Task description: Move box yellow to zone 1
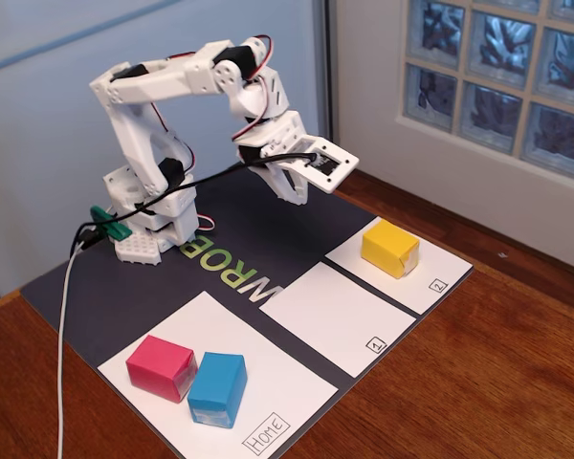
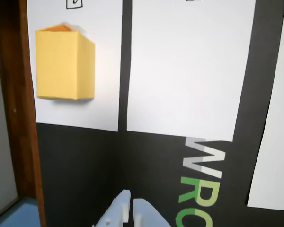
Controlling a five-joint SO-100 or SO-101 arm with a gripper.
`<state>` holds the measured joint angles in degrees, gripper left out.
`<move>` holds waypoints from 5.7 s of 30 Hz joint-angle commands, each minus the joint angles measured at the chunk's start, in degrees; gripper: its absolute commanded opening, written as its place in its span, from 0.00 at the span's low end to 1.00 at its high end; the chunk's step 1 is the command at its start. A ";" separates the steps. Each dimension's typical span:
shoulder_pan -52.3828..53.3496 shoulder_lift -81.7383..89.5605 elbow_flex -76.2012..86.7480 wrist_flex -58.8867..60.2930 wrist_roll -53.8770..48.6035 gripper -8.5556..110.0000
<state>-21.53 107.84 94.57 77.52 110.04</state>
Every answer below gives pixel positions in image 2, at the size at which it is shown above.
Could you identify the white paper sheet marked 1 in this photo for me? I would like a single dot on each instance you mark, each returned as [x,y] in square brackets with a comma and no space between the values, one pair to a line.
[187,71]

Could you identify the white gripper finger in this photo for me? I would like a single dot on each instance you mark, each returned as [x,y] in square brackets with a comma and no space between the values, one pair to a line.
[117,210]
[146,215]

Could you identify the white paper sheet marked 2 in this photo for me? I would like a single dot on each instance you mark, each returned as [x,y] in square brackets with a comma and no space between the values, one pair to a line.
[104,71]

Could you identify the yellow paper box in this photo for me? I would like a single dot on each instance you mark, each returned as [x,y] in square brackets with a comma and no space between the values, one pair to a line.
[61,66]

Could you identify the white paper sheet marked HOME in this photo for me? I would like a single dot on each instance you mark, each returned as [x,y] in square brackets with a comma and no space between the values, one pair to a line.
[277,142]

